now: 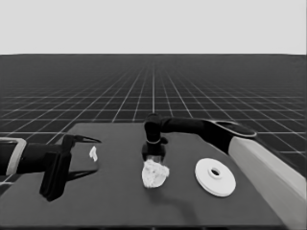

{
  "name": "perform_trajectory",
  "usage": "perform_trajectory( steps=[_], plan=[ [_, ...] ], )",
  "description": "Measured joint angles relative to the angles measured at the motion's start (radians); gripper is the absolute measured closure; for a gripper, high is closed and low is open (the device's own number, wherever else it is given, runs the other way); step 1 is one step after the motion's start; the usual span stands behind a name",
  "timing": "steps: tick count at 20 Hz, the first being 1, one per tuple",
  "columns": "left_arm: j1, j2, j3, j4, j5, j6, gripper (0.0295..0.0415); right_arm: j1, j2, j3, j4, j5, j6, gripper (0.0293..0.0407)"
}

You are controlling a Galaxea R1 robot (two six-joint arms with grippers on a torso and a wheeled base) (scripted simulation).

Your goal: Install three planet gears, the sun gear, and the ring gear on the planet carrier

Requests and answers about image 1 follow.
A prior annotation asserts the small white T-shaped piece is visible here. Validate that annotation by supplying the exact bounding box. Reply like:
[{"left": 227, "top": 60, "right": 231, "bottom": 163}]
[{"left": 88, "top": 145, "right": 99, "bottom": 163}]

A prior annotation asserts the large thick white disc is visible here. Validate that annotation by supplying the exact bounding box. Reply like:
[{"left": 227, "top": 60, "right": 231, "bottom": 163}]
[{"left": 194, "top": 157, "right": 237, "bottom": 198}]

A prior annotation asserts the white round carrier with pins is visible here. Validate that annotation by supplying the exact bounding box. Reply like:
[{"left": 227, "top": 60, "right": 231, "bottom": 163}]
[{"left": 141, "top": 158, "right": 171, "bottom": 190}]

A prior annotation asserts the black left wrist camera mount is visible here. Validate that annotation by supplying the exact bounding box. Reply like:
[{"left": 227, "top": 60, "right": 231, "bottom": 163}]
[{"left": 38, "top": 150, "right": 72, "bottom": 203}]

